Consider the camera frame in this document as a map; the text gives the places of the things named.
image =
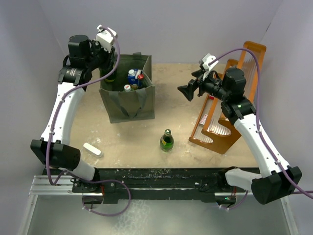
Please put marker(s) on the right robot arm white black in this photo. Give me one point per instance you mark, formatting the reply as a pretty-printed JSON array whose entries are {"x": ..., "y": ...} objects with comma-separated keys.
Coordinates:
[{"x": 277, "y": 178}]

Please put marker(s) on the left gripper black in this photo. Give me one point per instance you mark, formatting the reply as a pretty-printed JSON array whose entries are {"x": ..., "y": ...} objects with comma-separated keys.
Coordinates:
[{"x": 108, "y": 56}]

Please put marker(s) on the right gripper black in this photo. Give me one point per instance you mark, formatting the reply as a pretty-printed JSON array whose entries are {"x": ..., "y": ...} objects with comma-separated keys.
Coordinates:
[{"x": 189, "y": 89}]

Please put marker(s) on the green canvas bag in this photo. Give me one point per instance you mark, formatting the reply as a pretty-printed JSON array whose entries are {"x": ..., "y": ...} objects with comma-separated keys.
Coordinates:
[{"x": 135, "y": 105}]

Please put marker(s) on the white red label card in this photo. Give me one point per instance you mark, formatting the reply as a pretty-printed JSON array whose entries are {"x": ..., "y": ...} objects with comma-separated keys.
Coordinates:
[{"x": 203, "y": 119}]

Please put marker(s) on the white flat bar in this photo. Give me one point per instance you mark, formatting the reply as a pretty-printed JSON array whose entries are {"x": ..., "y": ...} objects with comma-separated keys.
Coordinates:
[{"x": 93, "y": 150}]

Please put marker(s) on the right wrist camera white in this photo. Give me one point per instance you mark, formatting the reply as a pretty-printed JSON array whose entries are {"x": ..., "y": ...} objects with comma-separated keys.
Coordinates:
[{"x": 207, "y": 64}]

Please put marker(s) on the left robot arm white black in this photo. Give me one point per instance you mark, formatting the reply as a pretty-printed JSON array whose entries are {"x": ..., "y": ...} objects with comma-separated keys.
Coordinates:
[{"x": 52, "y": 148}]

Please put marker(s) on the cola glass bottle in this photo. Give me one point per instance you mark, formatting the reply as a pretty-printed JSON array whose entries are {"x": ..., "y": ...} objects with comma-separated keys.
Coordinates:
[{"x": 141, "y": 81}]

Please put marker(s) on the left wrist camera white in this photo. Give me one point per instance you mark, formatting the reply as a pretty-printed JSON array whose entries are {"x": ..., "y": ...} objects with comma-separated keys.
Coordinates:
[{"x": 105, "y": 37}]

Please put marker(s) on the green glass bottle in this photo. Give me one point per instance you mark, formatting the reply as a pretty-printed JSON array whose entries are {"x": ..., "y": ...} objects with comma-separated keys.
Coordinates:
[
  {"x": 104, "y": 72},
  {"x": 167, "y": 141}
]

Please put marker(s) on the orange wooden rack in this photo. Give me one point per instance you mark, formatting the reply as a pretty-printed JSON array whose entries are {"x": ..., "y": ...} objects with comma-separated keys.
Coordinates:
[{"x": 218, "y": 134}]

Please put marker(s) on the blue juice carton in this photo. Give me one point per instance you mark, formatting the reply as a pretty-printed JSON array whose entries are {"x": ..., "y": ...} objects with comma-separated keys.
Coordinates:
[{"x": 132, "y": 77}]

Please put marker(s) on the green orange juice bottle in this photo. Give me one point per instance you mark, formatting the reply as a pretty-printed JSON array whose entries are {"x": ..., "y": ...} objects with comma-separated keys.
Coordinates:
[{"x": 128, "y": 88}]

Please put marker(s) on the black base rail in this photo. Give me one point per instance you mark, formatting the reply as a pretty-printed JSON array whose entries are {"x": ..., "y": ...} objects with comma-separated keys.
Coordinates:
[{"x": 202, "y": 184}]

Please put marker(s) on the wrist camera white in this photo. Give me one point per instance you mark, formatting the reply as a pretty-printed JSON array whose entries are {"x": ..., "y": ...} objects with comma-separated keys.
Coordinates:
[
  {"x": 105, "y": 37},
  {"x": 207, "y": 64}
]

